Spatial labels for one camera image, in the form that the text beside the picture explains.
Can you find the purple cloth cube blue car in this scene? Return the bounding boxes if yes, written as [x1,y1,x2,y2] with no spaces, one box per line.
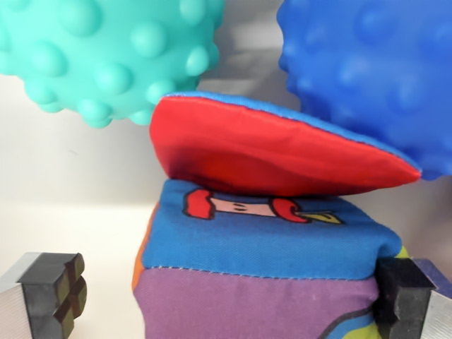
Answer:
[131,90,423,339]

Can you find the grey plastic bin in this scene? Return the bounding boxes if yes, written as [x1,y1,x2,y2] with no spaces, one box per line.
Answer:
[0,0,452,339]

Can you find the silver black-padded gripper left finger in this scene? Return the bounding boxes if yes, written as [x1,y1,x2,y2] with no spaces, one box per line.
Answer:
[0,251,88,339]

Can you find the teal knobby rubber ball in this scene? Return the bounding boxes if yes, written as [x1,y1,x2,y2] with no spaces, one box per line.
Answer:
[0,0,226,129]

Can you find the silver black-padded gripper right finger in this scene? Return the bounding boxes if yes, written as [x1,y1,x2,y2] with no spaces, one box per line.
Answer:
[373,257,452,339]

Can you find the blue knobby rubber ball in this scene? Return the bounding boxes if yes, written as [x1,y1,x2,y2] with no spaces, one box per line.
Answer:
[276,0,452,183]

